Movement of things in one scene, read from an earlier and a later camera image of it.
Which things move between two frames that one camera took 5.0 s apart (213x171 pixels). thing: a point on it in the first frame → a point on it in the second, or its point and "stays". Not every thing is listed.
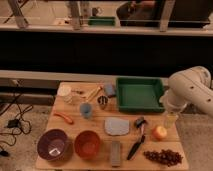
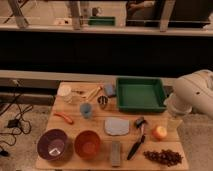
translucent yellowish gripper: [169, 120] → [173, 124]
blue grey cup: [86, 110] stays
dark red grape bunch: [165, 157] stays
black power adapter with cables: [15, 123] stays
